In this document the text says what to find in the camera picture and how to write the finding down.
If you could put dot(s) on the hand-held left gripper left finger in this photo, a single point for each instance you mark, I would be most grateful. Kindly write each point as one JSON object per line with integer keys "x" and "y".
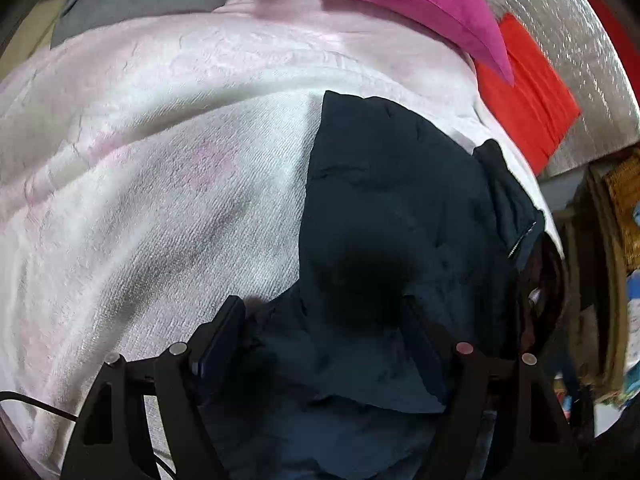
{"x": 225, "y": 341}

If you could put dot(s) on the silver foil mat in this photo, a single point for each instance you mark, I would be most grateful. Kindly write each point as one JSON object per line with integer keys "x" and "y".
{"x": 565, "y": 20}

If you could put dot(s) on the brown wooden furniture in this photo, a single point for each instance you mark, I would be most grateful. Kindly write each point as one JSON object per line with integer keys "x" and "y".
{"x": 622, "y": 195}

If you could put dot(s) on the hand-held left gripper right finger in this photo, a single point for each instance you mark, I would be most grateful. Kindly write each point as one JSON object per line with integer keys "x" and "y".
{"x": 421, "y": 342}

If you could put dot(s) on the orange-red folded cloth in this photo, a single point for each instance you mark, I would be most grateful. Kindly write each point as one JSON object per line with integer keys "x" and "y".
{"x": 530, "y": 100}

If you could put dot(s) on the white pink blanket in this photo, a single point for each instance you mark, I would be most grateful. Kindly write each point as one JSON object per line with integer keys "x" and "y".
{"x": 150, "y": 160}

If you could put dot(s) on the navy blue jacket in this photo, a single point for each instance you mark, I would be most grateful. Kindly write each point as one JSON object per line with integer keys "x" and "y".
{"x": 390, "y": 200}

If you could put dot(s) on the red hanging cloth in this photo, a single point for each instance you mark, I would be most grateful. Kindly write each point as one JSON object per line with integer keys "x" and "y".
{"x": 617, "y": 25}

